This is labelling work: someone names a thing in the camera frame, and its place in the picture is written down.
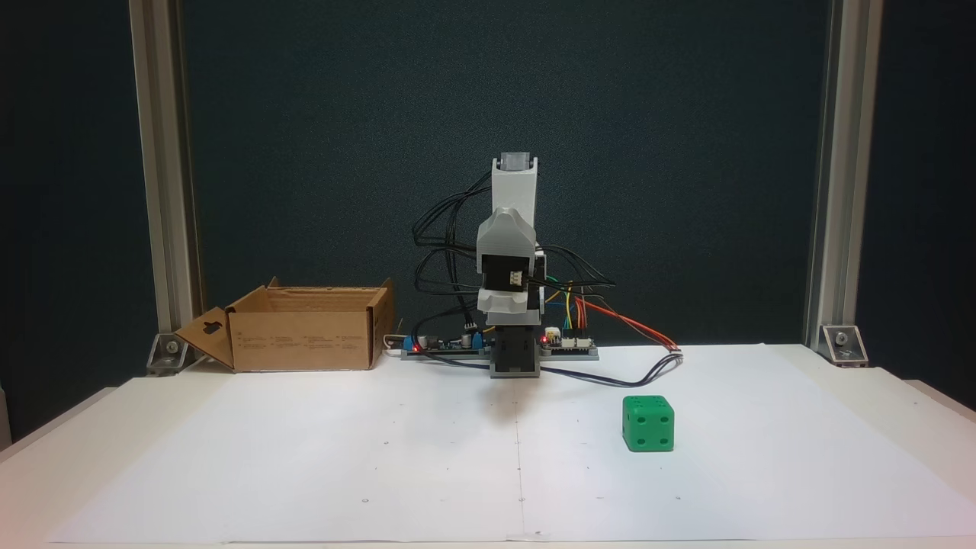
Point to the open cardboard box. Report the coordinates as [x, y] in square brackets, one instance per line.
[305, 335]

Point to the green dice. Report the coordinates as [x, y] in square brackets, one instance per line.
[648, 427]

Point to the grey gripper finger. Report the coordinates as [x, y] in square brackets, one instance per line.
[507, 301]

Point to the metal corner bracket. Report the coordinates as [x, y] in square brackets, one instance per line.
[169, 352]
[845, 343]

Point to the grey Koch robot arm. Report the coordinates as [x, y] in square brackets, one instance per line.
[515, 183]

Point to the blue circuit board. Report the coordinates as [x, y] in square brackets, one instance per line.
[446, 345]

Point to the white circuit board with jumpers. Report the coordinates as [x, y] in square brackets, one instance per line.
[568, 343]

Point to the aluminium frame post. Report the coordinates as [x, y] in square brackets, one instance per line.
[164, 152]
[842, 152]

